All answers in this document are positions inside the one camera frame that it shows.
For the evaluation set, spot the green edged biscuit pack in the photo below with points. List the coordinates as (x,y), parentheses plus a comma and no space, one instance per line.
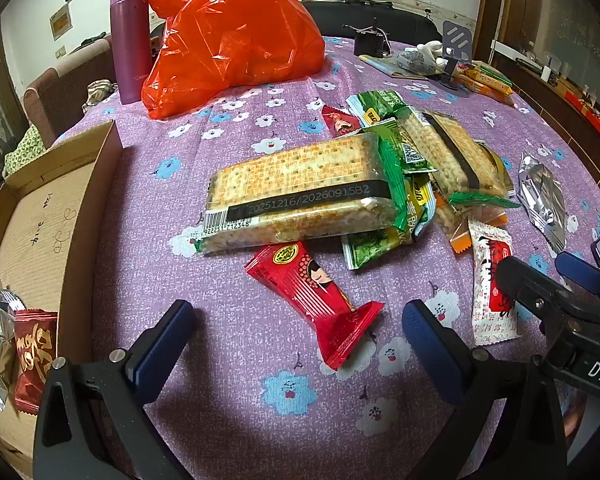
(495,76)

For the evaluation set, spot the dark wooden sideboard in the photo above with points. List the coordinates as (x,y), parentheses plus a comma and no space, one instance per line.
(570,105)

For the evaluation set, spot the small clear cracker packet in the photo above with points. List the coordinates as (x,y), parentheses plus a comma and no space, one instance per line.
(452,222)

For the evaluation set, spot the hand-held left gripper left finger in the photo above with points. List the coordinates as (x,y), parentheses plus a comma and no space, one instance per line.
(165,332)

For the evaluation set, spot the orange biscuit pack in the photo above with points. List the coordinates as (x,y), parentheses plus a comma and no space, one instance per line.
(475,77)
(480,90)

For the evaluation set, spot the green patterned cushion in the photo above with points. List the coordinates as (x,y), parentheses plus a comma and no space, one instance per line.
(25,150)

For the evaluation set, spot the cardboard box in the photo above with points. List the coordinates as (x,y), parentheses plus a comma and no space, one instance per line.
(30,230)

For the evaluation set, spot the green cracker pack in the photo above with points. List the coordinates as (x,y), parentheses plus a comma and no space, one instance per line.
(300,180)

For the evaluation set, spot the orange cracker pack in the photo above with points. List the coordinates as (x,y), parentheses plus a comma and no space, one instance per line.
(455,155)

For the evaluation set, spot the purple floral tablecloth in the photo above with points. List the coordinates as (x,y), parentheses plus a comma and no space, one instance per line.
(180,260)

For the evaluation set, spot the dark red snack packet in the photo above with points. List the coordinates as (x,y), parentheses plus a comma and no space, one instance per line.
(32,360)

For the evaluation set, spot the white red snack packet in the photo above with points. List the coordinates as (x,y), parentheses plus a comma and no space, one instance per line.
(485,270)

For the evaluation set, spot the yellow green snack packet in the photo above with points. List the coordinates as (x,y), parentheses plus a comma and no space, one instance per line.
(410,220)

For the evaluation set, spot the grey phone stand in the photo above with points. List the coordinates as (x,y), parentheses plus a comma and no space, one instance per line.
(457,40)

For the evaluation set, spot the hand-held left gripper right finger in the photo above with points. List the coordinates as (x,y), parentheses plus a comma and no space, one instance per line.
(425,342)

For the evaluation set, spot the black sofa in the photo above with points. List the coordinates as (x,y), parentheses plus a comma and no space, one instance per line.
(330,15)

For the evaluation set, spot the small wall calendar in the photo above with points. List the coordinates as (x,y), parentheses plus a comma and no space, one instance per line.
(60,21)

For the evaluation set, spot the clear bag with dark contents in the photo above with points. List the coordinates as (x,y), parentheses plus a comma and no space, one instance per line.
(415,61)

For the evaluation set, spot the striped cloth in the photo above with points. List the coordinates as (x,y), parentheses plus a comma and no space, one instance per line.
(100,94)

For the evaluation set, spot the pink armchair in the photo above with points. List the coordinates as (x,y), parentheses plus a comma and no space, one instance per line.
(55,90)

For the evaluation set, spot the red plastic bag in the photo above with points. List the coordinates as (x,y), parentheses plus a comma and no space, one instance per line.
(230,35)

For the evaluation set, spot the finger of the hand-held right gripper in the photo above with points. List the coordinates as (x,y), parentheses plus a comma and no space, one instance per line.
(577,270)
(527,287)

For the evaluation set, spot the small black device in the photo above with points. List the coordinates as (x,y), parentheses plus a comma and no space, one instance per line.
(370,42)

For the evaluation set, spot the purple thermos bottle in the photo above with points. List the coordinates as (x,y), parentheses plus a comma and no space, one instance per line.
(130,35)

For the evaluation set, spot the paper booklet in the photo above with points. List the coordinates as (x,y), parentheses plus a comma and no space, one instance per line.
(380,64)

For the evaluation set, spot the white gloves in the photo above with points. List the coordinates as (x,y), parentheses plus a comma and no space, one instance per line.
(430,50)

